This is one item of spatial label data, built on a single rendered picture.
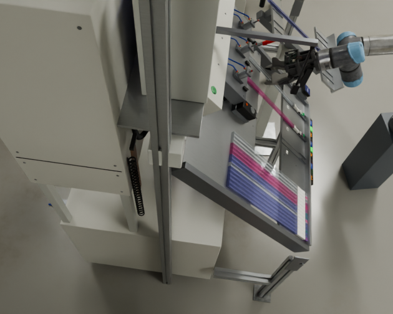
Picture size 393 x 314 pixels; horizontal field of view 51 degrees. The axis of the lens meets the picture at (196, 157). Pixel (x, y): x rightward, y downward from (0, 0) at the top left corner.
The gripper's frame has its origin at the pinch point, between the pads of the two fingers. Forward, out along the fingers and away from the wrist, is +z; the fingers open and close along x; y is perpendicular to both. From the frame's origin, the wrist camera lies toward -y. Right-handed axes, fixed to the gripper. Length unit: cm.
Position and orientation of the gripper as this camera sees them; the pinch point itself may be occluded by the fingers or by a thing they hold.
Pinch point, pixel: (267, 76)
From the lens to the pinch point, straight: 165.7
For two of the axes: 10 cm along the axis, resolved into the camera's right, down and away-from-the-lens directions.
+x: -1.3, 8.6, -4.9
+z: -8.9, 1.2, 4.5
